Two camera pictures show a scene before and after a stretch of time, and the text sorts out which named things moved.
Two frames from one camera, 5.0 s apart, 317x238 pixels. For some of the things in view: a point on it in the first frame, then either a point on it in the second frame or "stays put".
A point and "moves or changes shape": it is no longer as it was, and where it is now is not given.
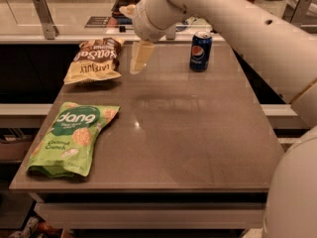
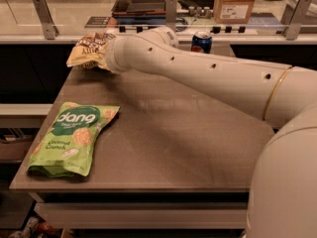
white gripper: x=141 y=20 → x=111 y=55
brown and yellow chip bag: x=95 y=59 moves or changes shape
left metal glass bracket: x=50 y=30 stays put
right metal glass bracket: x=297 y=8 stays put
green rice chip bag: x=67 y=147 stays put
